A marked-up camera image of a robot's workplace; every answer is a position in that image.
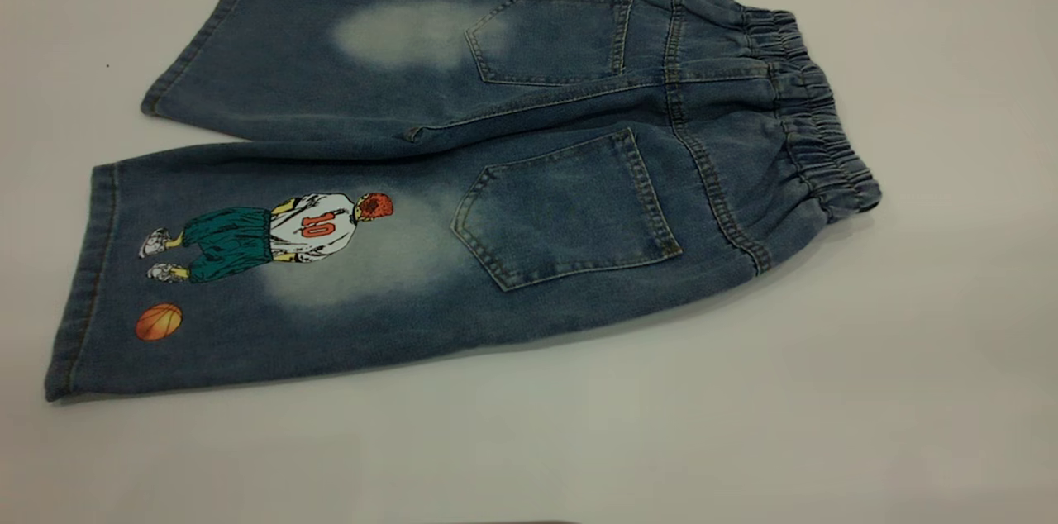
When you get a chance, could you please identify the blue denim printed jeans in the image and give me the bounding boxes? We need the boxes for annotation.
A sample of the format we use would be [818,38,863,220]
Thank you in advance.
[44,0,883,403]

